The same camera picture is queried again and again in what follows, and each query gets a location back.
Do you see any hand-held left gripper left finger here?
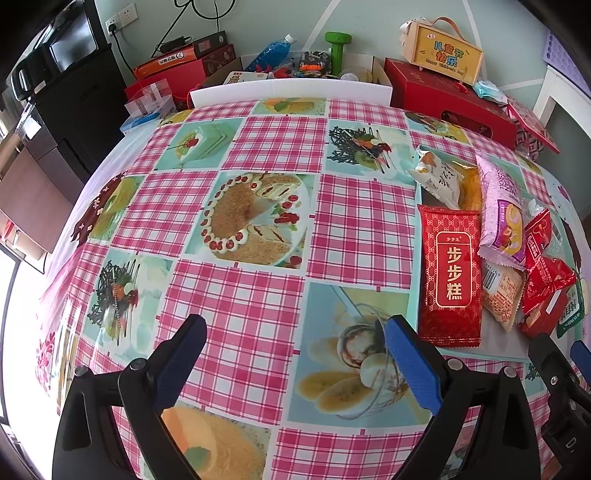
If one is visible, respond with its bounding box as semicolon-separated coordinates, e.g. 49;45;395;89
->
52;314;208;480

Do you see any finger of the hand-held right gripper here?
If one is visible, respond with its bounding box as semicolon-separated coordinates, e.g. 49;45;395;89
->
527;332;583;416
569;340;591;393

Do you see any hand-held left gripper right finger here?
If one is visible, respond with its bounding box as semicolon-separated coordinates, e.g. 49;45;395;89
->
384;315;541;480

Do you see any small dark red box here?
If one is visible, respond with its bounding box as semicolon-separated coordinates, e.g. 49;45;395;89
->
517;293;571;337

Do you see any green and white biscuit packet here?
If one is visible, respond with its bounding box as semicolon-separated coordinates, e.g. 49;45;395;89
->
556;281;585;340

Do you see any white tray with teal rim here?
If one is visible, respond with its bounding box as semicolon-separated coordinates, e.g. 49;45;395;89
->
406;152;591;365

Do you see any large red foil packet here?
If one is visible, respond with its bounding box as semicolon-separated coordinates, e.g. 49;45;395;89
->
521;256;578;317

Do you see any red rectangular cake packet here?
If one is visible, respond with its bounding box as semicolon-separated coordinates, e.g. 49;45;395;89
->
417;204;483;348

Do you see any orange biscuit packet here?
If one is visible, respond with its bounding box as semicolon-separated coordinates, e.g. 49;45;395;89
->
480;258;527;332

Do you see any small red foil packet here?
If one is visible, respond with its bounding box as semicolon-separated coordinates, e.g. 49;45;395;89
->
524;208;561;273

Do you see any pink snack packet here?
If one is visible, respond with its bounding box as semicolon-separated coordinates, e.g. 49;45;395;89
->
475;154;529;271

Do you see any white snack packet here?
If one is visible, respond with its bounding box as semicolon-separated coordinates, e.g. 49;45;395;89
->
407;145;462;210

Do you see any yellow transparent snack packet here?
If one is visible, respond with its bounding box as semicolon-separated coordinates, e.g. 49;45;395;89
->
455;161;483;210

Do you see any pink checkered tablecloth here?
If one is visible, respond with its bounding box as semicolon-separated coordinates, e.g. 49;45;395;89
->
34;95;591;480

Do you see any brown wooden furniture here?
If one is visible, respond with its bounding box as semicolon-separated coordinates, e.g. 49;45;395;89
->
0;138;88;259

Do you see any blue tissue pack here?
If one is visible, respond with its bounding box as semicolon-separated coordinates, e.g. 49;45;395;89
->
120;113;160;134

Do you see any red patterned box lid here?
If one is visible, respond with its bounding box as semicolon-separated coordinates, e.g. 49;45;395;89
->
505;102;560;155

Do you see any clear plastic box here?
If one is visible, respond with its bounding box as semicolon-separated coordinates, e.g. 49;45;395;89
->
124;78;178;118

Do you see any red gift box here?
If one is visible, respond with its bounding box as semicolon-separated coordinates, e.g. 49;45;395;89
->
384;58;519;149

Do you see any white shelf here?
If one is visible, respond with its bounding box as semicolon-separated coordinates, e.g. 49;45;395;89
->
531;65;591;153

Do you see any orange and red boxes stack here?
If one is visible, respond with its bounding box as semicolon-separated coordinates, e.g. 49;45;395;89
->
124;58;206;100

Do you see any black cabinet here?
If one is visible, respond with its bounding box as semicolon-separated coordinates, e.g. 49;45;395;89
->
28;46;132;176

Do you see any light blue wipes pack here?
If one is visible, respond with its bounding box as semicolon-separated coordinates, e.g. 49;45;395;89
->
473;79;508;104

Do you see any small white yellow box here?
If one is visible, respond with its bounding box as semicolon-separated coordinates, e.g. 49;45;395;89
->
224;70;271;85

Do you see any orange carton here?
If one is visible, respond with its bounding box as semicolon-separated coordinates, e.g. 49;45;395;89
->
134;44;199;77

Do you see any open cardboard box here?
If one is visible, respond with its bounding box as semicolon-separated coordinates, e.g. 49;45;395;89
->
201;53;393;93

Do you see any blue bottle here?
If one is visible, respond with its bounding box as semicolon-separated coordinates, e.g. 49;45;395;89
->
245;33;297;72

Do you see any black and orange toy bundle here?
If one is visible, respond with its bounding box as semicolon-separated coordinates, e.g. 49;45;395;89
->
298;51;333;75

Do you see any purple plastic basket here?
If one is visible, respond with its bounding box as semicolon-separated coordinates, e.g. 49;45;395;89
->
545;28;591;79

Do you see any green dumbbell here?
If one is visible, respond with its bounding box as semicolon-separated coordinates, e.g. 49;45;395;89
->
324;31;354;77

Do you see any black appliance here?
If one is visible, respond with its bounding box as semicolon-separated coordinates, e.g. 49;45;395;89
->
11;0;112;97

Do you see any yellow wooden box with handle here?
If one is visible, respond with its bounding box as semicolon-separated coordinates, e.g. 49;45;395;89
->
401;17;485;86

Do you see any black cable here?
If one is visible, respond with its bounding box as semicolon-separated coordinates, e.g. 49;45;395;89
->
152;0;238;51

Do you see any white wall socket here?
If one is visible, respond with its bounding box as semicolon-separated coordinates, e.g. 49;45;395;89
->
105;4;139;31

